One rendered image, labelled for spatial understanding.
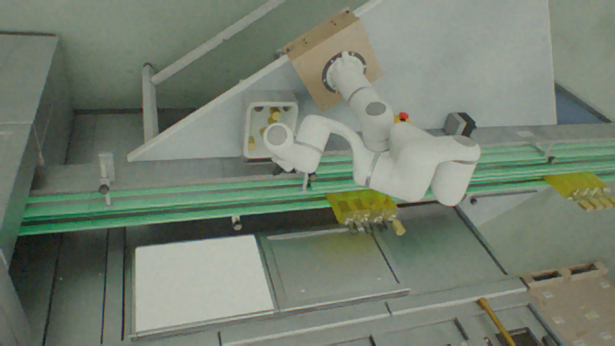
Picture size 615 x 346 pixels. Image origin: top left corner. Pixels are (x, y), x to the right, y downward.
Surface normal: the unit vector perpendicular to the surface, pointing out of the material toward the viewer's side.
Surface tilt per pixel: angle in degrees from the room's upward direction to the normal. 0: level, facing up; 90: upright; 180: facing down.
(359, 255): 90
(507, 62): 0
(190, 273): 90
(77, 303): 90
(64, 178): 90
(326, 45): 5
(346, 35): 5
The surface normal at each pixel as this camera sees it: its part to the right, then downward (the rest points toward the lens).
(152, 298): 0.16, -0.78
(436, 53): 0.29, 0.62
